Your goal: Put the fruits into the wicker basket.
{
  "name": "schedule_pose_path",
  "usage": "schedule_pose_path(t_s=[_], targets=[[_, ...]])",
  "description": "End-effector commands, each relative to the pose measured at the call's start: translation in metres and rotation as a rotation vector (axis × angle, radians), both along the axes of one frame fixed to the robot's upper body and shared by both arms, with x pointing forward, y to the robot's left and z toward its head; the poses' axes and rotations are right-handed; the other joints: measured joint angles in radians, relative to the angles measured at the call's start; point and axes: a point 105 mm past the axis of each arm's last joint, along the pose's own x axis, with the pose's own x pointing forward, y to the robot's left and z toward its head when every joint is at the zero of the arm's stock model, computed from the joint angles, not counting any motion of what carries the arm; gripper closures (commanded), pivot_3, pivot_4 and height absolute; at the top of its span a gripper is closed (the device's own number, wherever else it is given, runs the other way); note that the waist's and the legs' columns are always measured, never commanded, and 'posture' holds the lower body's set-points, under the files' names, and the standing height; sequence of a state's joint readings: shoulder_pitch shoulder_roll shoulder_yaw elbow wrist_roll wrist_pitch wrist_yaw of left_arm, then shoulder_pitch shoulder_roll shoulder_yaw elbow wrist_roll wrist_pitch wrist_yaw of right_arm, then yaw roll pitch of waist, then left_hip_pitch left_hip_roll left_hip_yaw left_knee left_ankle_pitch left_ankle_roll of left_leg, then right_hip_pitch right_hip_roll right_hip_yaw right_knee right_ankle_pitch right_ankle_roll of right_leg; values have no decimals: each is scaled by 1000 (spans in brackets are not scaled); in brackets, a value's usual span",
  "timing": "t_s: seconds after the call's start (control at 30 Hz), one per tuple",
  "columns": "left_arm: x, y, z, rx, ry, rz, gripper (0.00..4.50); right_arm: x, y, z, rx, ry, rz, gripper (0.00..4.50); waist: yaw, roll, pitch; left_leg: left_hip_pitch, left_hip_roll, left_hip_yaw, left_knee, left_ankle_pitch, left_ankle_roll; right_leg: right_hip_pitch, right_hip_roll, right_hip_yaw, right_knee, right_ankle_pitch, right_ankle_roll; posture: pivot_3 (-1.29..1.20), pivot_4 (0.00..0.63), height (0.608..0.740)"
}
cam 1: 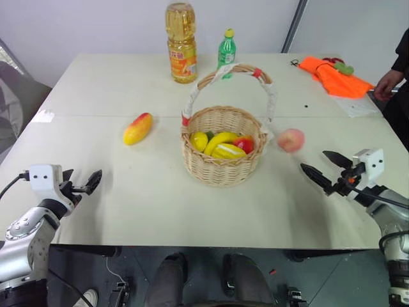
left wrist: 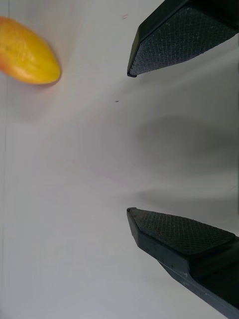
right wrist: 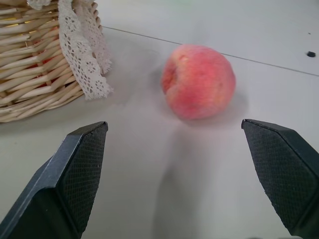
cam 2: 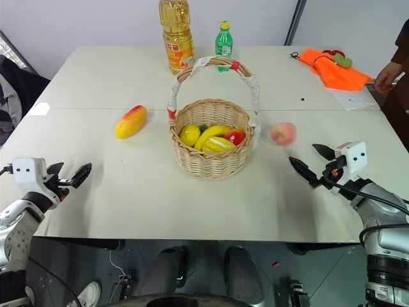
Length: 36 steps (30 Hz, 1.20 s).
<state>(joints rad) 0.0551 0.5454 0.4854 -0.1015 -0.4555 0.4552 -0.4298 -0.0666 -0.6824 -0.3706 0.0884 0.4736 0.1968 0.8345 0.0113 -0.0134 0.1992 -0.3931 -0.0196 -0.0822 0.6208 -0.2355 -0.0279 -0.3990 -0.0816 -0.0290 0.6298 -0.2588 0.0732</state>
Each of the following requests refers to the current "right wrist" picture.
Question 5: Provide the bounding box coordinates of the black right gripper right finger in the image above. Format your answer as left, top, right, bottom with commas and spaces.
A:
241, 119, 319, 236

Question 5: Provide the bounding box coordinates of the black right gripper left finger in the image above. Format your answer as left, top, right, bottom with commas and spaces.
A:
0, 121, 109, 239

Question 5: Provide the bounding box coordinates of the pink red peach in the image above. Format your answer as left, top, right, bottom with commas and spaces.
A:
161, 44, 237, 121

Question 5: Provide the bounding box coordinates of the wicker basket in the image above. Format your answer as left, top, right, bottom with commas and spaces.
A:
0, 0, 103, 123

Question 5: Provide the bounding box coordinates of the white lace ribbon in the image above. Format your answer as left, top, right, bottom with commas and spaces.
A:
26, 0, 113, 101

